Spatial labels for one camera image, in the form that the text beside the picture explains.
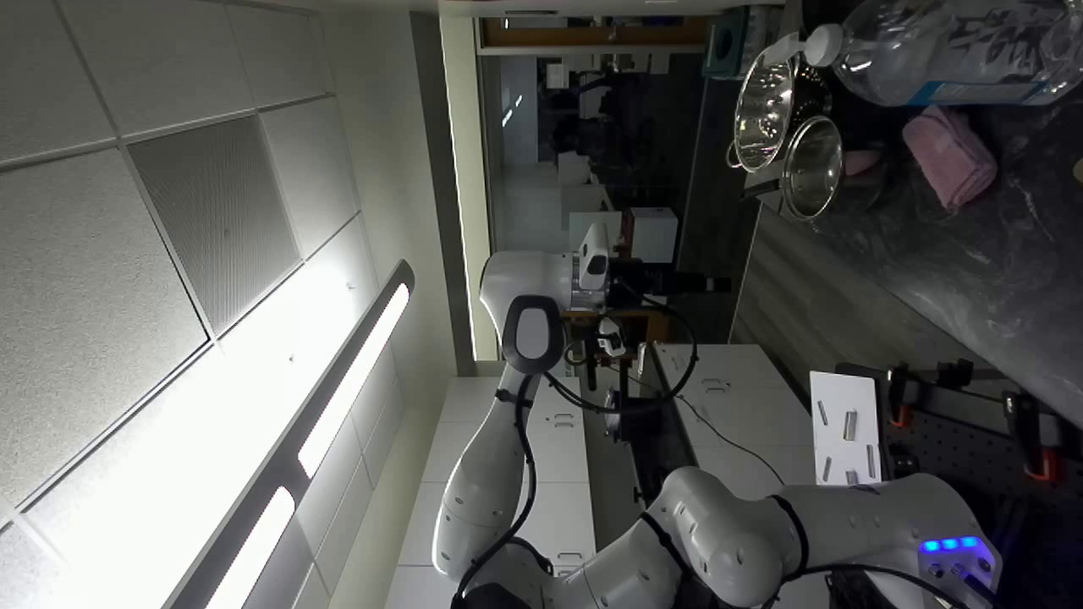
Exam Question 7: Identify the orange black clamp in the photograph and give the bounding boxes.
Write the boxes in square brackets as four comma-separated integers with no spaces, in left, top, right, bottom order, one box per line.
[1007,394,1062,485]

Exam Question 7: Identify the white paper sheet with marks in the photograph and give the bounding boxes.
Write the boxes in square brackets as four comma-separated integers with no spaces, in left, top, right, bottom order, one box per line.
[810,373,885,487]

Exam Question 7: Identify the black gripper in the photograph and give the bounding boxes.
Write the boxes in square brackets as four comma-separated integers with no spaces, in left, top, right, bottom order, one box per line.
[574,222,612,305]

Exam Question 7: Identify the steel saucepan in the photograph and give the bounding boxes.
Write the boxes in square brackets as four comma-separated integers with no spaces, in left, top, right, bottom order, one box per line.
[744,116,848,219]

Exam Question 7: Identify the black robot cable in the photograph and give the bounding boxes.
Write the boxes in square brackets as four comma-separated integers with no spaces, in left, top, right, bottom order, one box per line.
[455,302,706,601]

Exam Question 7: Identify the pink folded cloth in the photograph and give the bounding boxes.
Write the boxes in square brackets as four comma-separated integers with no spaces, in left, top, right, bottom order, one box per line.
[904,109,998,214]

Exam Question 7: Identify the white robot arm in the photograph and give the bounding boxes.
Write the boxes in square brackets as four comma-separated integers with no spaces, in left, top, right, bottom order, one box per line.
[429,237,1003,609]

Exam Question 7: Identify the steel colander bowl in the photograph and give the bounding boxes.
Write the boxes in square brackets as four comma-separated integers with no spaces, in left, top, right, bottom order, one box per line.
[729,40,800,174]

